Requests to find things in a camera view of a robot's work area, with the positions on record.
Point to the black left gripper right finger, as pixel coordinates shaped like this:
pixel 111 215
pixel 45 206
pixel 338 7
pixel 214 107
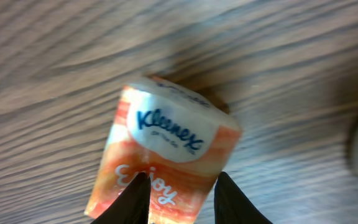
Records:
pixel 231 206

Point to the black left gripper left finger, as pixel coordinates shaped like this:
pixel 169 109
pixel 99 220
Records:
pixel 131 206

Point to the orange Kleenex tissue pack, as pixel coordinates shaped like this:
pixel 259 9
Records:
pixel 174 135

